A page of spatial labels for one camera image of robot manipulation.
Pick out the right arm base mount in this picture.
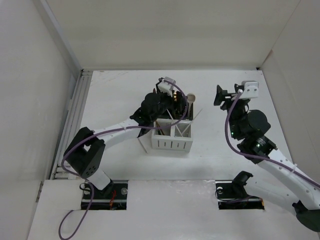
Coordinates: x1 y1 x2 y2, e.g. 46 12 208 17
214 180 265 210

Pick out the black utensil container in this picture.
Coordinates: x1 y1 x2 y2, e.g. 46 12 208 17
160 99 193 121

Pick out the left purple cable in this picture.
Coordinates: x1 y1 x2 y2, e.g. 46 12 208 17
58 79 188 240

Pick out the beige ceramic spoon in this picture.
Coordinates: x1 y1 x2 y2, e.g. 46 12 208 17
187 93 196 105

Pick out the white utensil container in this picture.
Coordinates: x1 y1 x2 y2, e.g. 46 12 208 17
151 118 194 152

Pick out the aluminium rail frame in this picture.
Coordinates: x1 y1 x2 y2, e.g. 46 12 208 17
48 69 93 180

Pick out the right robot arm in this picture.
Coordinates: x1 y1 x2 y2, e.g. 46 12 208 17
213 81 320 233

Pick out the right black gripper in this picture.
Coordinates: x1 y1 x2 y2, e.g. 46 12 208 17
213 84 247 139

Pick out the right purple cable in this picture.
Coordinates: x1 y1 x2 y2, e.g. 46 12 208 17
224 91 320 190

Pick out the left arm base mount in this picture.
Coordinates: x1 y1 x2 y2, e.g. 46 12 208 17
79 180 129 211

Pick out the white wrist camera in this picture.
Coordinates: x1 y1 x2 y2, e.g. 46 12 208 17
156 76 176 97
240 80 259 99

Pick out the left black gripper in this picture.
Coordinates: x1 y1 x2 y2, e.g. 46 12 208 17
150 90 186 123

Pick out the gold fork green handle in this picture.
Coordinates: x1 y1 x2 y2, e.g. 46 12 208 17
155 121 166 136

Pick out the gold spoon green handle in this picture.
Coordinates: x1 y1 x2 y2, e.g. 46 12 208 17
173 91 184 102

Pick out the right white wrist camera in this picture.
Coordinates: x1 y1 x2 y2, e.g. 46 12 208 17
240 80 259 99

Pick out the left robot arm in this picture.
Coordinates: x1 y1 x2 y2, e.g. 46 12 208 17
61 89 188 199

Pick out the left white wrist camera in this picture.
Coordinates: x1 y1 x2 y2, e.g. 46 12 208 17
156 76 176 97

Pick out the purple cable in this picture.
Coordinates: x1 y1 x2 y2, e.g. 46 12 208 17
58 79 188 240
224 91 320 190

